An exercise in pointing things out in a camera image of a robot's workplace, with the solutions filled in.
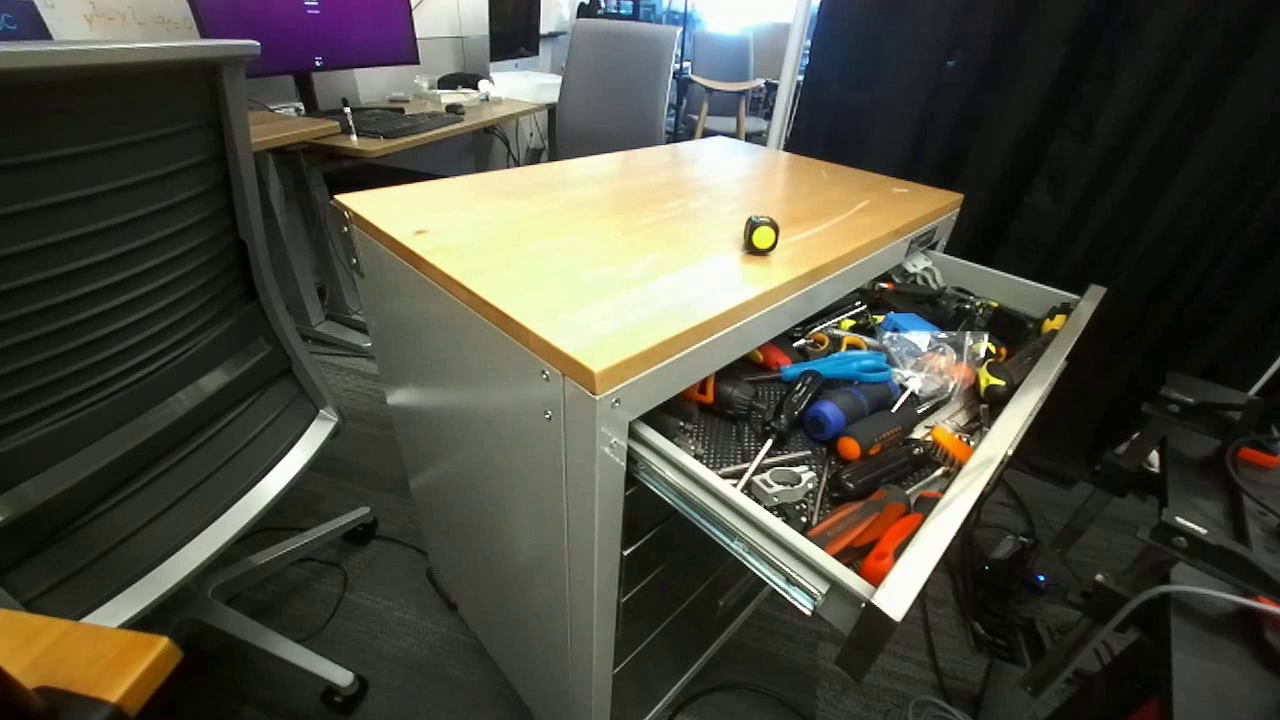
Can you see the grey metal tool drawer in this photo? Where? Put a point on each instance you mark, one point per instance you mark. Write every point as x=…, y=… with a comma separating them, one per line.
x=946, y=506

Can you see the black screwdriver with steel shaft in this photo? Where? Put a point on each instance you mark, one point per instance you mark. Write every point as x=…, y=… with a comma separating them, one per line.
x=778, y=426

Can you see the small orange tool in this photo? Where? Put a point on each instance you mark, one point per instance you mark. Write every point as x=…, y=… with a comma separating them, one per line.
x=702, y=394

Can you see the small red tool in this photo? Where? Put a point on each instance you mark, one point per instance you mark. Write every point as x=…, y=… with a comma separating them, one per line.
x=770, y=359

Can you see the loose steel wrench parts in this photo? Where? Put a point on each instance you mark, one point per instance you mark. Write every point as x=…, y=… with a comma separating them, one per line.
x=785, y=483

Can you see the grey cabinet with wooden top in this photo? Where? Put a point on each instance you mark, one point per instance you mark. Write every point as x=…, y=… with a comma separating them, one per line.
x=465, y=443

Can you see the blue black tool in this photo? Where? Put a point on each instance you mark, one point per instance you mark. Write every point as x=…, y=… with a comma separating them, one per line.
x=905, y=323

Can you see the grey fabric office chair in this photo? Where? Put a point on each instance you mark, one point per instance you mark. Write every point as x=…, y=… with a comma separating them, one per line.
x=615, y=83

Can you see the wooden armchair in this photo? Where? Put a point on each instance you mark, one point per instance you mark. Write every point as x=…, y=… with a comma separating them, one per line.
x=727, y=85

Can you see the clear plastic bag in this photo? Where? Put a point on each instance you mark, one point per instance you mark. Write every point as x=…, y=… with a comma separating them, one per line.
x=932, y=359

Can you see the white paper pile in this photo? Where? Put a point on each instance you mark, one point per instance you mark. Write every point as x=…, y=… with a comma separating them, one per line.
x=524, y=89

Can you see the black keyboard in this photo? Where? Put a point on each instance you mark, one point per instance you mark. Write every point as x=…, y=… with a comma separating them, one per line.
x=405, y=123

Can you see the small yellow tool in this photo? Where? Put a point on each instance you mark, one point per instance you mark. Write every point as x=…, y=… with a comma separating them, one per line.
x=991, y=382

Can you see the black monitor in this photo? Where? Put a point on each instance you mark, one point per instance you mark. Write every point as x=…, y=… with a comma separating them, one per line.
x=514, y=26
x=20, y=18

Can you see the monitor with purple screen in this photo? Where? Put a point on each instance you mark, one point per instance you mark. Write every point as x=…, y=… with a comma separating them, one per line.
x=306, y=35

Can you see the dark mesh office chair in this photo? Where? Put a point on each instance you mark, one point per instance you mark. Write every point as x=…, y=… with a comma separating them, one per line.
x=122, y=264

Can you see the black curtain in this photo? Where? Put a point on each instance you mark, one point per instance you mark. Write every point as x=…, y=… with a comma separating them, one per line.
x=1135, y=162

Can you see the black robot platform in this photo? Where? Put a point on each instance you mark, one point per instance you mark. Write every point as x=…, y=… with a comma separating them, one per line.
x=1206, y=533

